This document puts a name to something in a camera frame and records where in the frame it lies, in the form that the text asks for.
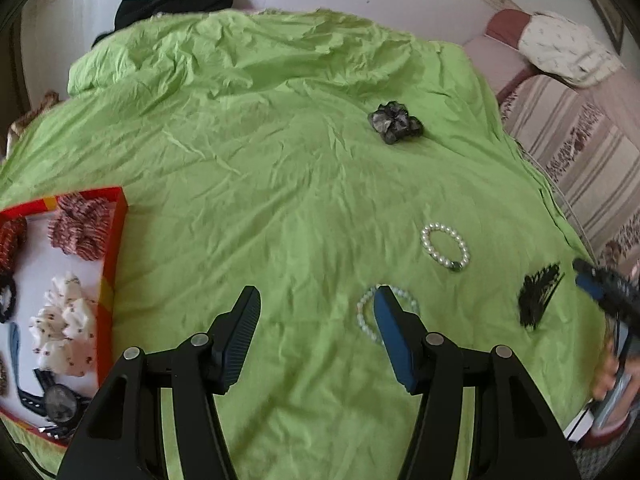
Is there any white pearl bracelet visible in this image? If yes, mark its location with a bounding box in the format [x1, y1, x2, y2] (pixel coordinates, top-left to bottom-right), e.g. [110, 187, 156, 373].
[421, 223, 472, 272]

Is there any black cloth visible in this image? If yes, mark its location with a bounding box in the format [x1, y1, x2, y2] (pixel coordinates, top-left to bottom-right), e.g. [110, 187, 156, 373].
[92, 0, 236, 46]

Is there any green bed sheet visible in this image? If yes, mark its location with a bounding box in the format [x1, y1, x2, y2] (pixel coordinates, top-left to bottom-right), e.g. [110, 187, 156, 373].
[0, 7, 608, 480]

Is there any blue striped strap watch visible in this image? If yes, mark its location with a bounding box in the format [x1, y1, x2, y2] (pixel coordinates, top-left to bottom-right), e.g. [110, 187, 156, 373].
[7, 321, 93, 433]

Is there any black scrunchie with bead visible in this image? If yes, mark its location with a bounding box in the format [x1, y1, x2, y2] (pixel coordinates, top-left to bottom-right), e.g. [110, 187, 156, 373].
[0, 271, 18, 324]

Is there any striped floral sofa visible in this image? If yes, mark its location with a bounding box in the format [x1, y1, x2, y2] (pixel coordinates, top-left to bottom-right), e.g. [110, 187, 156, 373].
[462, 7, 640, 271]

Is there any red cardboard box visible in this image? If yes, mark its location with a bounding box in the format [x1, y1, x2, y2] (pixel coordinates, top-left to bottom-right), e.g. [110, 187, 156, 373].
[0, 186, 130, 448]

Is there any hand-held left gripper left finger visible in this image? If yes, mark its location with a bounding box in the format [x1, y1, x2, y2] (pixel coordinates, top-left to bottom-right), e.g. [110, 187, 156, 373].
[57, 285, 262, 480]

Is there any beige patterned cloth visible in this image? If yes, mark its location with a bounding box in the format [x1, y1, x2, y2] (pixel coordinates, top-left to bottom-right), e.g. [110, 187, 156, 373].
[7, 91, 61, 155]

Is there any black hair claw clip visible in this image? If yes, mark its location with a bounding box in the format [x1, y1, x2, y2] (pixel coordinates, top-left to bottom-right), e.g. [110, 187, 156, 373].
[519, 262, 566, 330]

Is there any white dotted scrunchie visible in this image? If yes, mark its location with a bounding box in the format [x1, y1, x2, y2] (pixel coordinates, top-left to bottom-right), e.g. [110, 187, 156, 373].
[29, 272, 98, 378]

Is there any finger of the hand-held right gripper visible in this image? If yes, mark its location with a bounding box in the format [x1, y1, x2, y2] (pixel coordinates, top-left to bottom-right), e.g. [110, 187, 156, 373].
[572, 258, 640, 318]

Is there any person's right hand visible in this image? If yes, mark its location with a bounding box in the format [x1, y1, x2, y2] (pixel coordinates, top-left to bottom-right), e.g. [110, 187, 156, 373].
[591, 332, 640, 413]

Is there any grey sheer scrunchie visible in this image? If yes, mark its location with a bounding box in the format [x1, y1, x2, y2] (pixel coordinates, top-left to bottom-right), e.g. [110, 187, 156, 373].
[368, 101, 425, 147]

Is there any pale blue bead bracelet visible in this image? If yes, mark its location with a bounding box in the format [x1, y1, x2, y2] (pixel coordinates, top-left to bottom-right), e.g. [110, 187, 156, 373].
[356, 285, 421, 346]

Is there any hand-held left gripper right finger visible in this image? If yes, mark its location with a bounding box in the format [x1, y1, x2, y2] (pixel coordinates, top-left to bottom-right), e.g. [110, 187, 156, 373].
[374, 284, 583, 480]

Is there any red polka dot scrunchie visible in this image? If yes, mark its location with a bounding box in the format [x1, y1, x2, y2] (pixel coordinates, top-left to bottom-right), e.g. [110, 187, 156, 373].
[0, 216, 28, 270]

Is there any red checkered scrunchie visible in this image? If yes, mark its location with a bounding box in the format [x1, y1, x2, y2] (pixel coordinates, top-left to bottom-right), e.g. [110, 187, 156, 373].
[48, 194, 119, 262]

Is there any white patterned pillow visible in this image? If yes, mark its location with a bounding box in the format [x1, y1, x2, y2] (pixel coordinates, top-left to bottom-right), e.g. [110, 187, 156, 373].
[519, 10, 623, 87]

